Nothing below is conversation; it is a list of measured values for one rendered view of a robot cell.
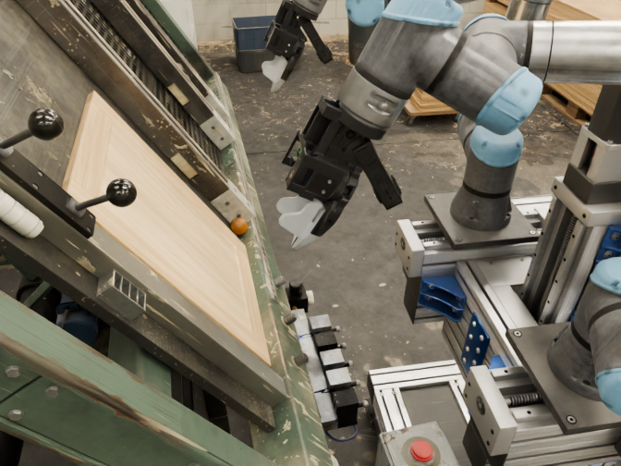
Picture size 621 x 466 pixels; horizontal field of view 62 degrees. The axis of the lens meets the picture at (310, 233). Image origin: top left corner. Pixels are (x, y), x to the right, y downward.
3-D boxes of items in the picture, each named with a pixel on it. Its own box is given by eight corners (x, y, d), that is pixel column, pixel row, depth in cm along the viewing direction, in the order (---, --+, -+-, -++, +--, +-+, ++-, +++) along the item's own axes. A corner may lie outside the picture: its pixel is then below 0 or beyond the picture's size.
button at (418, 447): (435, 463, 92) (437, 457, 91) (414, 468, 91) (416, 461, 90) (426, 443, 95) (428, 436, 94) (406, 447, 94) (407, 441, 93)
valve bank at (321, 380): (373, 462, 129) (381, 404, 115) (318, 475, 127) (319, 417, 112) (323, 319, 168) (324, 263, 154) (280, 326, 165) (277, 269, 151)
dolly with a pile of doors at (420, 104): (469, 124, 417) (480, 75, 392) (407, 128, 410) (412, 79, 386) (443, 95, 465) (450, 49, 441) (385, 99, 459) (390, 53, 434)
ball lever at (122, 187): (73, 228, 73) (135, 210, 66) (51, 211, 71) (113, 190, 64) (85, 208, 76) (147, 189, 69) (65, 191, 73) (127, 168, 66)
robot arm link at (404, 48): (476, 16, 52) (403, -30, 52) (414, 110, 57) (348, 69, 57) (470, 11, 59) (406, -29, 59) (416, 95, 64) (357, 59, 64)
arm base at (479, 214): (494, 195, 141) (503, 163, 135) (520, 228, 129) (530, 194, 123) (441, 200, 139) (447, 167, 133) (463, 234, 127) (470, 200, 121)
